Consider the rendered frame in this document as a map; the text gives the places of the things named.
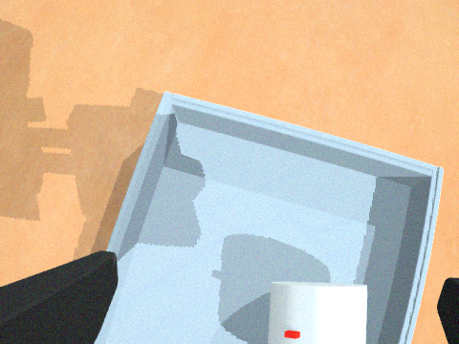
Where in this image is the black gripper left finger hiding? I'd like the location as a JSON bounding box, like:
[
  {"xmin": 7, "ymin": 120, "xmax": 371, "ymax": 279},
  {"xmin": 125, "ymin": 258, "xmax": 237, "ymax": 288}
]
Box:
[{"xmin": 0, "ymin": 251, "xmax": 119, "ymax": 344}]

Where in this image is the light blue square tray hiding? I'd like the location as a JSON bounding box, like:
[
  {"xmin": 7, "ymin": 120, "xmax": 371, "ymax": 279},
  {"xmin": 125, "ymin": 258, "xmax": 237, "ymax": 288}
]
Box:
[{"xmin": 93, "ymin": 92, "xmax": 444, "ymax": 344}]

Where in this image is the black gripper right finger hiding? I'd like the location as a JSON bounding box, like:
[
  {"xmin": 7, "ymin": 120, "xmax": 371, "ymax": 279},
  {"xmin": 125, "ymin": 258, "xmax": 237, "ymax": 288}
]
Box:
[{"xmin": 437, "ymin": 276, "xmax": 459, "ymax": 344}]

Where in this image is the white cylinder with two slots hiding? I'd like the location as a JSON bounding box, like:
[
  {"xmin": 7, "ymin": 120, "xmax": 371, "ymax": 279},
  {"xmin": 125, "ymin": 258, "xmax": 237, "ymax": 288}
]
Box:
[{"xmin": 268, "ymin": 282, "xmax": 367, "ymax": 344}]

